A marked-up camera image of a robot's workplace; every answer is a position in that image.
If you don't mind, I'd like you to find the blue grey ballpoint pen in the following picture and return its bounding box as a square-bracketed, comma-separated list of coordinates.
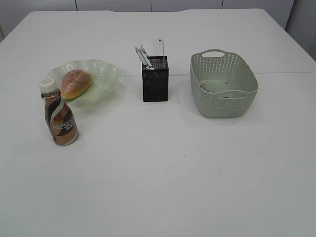
[140, 44, 154, 70]

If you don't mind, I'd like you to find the olive green ballpoint pen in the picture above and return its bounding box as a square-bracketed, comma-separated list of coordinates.
[134, 46, 151, 70]

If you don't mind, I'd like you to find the clear plastic ruler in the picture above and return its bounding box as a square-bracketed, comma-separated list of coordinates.
[153, 39, 165, 57]

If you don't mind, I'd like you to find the sugared bread roll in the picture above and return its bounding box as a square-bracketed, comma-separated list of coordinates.
[60, 70, 92, 100]

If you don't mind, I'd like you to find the brown Nescafe coffee bottle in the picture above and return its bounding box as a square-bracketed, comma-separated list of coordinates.
[39, 78, 79, 146]

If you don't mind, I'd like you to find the black mesh pen holder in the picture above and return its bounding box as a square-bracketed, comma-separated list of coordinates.
[142, 56, 169, 102]

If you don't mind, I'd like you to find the green wavy glass plate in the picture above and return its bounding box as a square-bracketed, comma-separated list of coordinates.
[46, 59, 121, 108]

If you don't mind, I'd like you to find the green plastic woven basket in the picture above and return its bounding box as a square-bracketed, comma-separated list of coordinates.
[190, 49, 259, 118]

